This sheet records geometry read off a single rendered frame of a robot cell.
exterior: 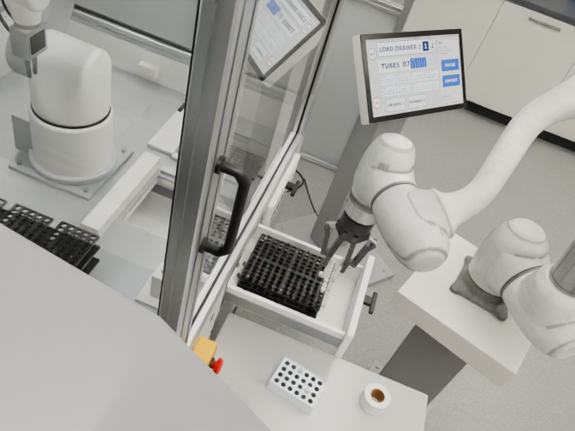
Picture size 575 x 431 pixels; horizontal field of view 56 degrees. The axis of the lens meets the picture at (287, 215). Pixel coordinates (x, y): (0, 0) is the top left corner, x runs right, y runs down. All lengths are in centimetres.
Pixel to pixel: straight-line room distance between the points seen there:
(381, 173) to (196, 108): 54
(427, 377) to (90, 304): 176
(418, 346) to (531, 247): 56
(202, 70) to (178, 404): 39
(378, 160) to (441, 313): 69
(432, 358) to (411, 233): 98
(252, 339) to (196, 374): 116
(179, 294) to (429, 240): 45
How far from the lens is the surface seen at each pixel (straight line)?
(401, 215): 103
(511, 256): 160
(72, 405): 29
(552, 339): 152
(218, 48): 59
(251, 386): 142
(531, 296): 152
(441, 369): 195
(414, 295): 165
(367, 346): 254
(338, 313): 150
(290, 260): 149
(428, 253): 100
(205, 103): 64
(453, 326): 164
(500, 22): 415
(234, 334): 148
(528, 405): 279
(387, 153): 109
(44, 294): 31
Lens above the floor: 200
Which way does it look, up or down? 43 degrees down
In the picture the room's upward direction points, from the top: 19 degrees clockwise
